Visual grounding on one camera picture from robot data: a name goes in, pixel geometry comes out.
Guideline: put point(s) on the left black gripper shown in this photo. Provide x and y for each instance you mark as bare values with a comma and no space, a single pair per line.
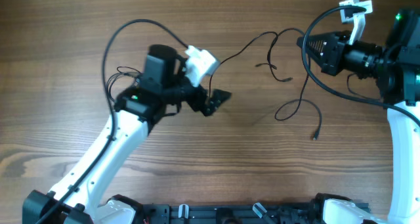
200,98

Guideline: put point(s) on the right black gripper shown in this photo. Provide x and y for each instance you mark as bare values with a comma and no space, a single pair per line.
333,53

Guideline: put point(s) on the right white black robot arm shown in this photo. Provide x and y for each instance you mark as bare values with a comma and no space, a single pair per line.
395,67

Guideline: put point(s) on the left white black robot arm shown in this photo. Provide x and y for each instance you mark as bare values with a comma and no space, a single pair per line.
167,79

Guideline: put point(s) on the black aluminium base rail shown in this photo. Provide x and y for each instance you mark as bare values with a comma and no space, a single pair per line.
293,213

